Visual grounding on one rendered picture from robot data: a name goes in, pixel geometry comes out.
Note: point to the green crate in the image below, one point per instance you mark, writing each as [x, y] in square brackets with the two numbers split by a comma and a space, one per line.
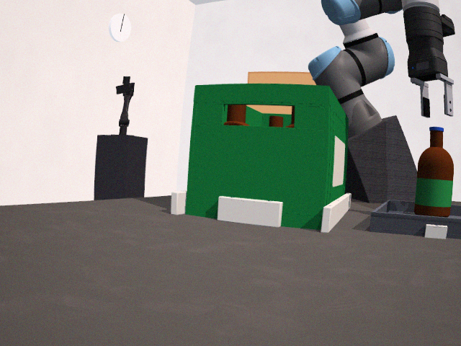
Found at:
[304, 167]

